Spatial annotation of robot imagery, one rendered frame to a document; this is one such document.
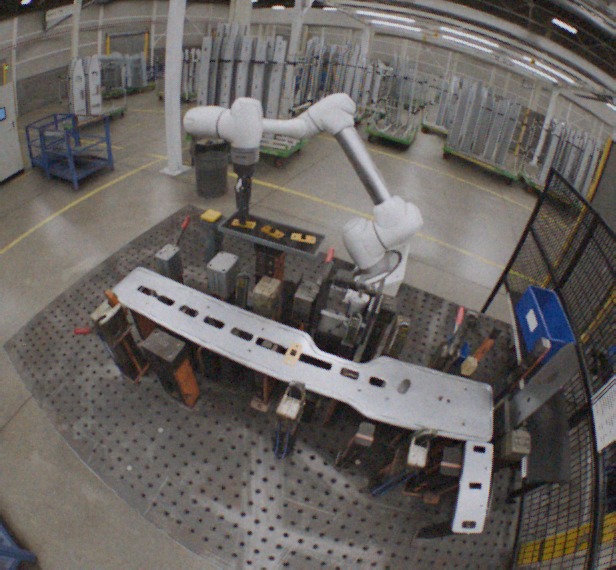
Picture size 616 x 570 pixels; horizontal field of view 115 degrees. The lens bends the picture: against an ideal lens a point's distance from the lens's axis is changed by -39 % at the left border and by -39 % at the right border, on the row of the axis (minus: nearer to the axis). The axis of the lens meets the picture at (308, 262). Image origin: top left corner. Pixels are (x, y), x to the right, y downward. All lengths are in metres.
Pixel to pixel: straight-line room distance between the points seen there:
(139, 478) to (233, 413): 0.44
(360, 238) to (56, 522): 2.37
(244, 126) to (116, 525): 1.97
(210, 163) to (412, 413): 3.28
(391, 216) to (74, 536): 2.43
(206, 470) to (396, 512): 0.64
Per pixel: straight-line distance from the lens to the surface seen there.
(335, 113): 1.43
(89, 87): 9.56
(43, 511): 2.24
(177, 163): 4.79
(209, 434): 1.17
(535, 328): 1.29
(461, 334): 0.99
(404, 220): 1.42
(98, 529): 2.01
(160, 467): 1.16
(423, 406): 0.96
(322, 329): 1.07
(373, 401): 0.91
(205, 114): 1.05
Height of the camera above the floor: 1.78
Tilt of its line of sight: 38 degrees down
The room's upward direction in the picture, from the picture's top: 8 degrees clockwise
